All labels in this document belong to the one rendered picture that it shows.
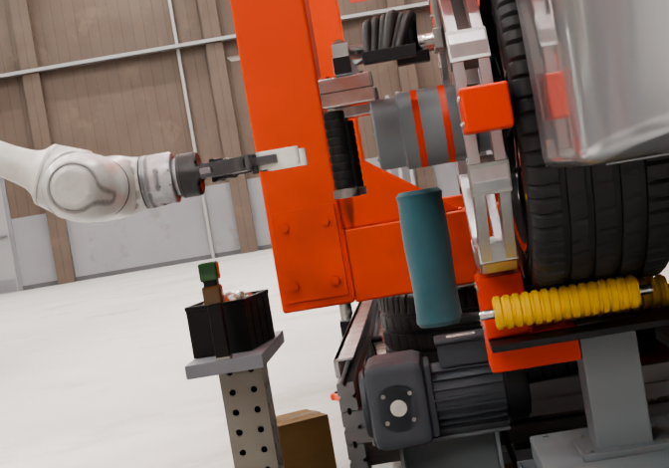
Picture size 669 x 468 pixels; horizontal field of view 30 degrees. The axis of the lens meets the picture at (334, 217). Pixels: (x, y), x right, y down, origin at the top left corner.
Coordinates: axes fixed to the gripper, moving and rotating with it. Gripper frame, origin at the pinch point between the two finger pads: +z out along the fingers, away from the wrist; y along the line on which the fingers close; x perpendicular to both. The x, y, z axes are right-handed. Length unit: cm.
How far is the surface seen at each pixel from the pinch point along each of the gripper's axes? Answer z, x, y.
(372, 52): 15.7, 14.5, 4.6
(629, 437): 49, -58, -12
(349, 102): 10.5, 7.3, 2.3
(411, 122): 20.1, 2.7, -10.3
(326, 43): -5, 48, -253
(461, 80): 28.9, 7.1, 9.8
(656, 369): 65, -58, -70
